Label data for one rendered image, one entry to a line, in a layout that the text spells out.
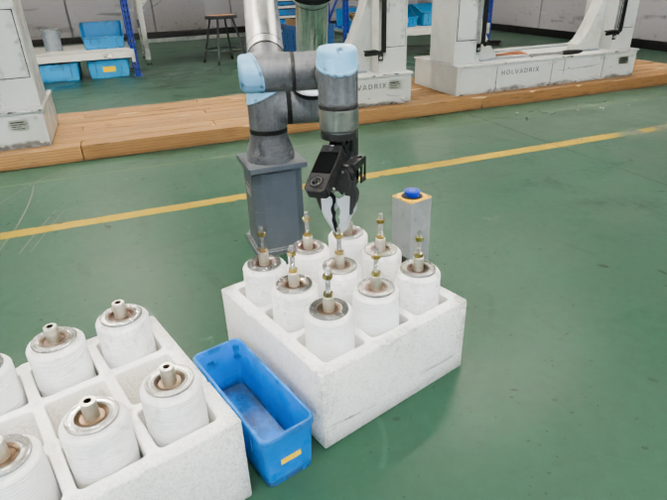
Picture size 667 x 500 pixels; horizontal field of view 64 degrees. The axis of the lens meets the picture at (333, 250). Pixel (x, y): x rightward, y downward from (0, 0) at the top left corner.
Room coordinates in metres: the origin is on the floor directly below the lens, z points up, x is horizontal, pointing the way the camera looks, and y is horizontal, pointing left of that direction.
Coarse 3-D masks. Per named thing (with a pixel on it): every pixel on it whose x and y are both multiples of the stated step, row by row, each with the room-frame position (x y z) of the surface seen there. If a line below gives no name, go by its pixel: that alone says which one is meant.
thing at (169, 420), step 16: (192, 368) 0.69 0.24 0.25; (192, 384) 0.65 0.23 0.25; (144, 400) 0.62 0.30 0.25; (160, 400) 0.61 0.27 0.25; (176, 400) 0.61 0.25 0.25; (192, 400) 0.63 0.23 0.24; (160, 416) 0.61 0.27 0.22; (176, 416) 0.61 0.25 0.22; (192, 416) 0.62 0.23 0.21; (160, 432) 0.61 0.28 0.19; (176, 432) 0.61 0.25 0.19; (192, 432) 0.62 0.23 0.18
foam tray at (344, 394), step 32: (224, 288) 1.05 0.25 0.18; (256, 320) 0.92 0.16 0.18; (416, 320) 0.89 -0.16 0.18; (448, 320) 0.93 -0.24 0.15; (256, 352) 0.93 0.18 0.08; (288, 352) 0.82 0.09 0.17; (352, 352) 0.80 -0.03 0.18; (384, 352) 0.82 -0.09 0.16; (416, 352) 0.88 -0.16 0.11; (448, 352) 0.94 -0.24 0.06; (288, 384) 0.83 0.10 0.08; (320, 384) 0.74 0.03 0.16; (352, 384) 0.78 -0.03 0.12; (384, 384) 0.82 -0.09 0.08; (416, 384) 0.88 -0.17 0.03; (320, 416) 0.74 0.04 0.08; (352, 416) 0.77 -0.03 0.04
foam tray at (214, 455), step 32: (96, 352) 0.83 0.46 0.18; (160, 352) 0.82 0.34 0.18; (32, 384) 0.74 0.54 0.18; (96, 384) 0.74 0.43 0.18; (128, 384) 0.77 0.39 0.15; (32, 416) 0.68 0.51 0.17; (64, 416) 0.70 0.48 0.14; (224, 416) 0.65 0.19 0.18; (160, 448) 0.58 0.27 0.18; (192, 448) 0.59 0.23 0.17; (224, 448) 0.62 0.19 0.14; (64, 480) 0.53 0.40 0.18; (128, 480) 0.53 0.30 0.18; (160, 480) 0.55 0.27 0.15; (192, 480) 0.58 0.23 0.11; (224, 480) 0.61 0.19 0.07
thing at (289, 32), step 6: (282, 24) 5.92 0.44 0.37; (330, 24) 5.69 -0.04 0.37; (282, 30) 5.97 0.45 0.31; (288, 30) 5.81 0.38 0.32; (294, 30) 5.63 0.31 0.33; (330, 30) 5.70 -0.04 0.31; (288, 36) 5.83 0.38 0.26; (294, 36) 5.68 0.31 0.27; (330, 36) 5.70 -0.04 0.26; (288, 42) 5.84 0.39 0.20; (294, 42) 5.69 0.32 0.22; (330, 42) 5.70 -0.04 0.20; (288, 48) 5.85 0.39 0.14; (294, 48) 5.69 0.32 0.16
